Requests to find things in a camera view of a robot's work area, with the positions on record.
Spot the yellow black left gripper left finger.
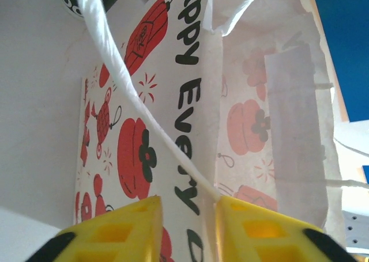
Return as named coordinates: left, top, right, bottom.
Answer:
left=25, top=195, right=164, bottom=262

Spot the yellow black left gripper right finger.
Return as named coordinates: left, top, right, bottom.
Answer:
left=214, top=197, right=358, bottom=262

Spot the red white paper bag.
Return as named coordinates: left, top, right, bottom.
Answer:
left=73, top=0, right=369, bottom=262

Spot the aluminium side rail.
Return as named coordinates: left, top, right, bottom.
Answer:
left=342, top=210, right=369, bottom=253

